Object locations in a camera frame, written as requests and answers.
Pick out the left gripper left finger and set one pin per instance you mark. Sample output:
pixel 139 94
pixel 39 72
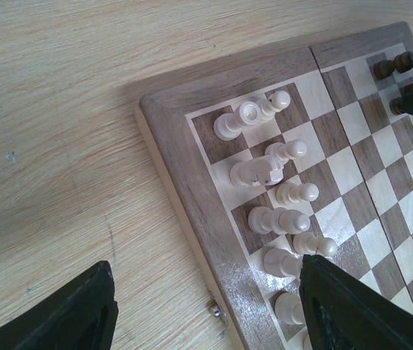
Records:
pixel 82 314

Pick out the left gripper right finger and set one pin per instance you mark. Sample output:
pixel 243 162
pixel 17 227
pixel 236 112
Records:
pixel 343 313

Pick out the wooden chess board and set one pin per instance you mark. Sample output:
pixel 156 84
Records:
pixel 359 155

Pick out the white king piece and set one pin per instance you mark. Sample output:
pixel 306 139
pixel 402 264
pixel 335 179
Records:
pixel 288 308

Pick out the white pawn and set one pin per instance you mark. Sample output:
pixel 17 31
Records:
pixel 307 243
pixel 269 107
pixel 285 152
pixel 289 193

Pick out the white queen piece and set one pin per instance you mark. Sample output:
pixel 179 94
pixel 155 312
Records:
pixel 281 263

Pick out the white bishop far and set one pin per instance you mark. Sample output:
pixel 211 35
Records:
pixel 281 221

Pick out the white knight far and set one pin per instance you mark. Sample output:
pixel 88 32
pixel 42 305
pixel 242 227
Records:
pixel 264 170

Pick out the white rook far corner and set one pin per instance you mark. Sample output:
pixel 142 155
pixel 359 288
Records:
pixel 229 126

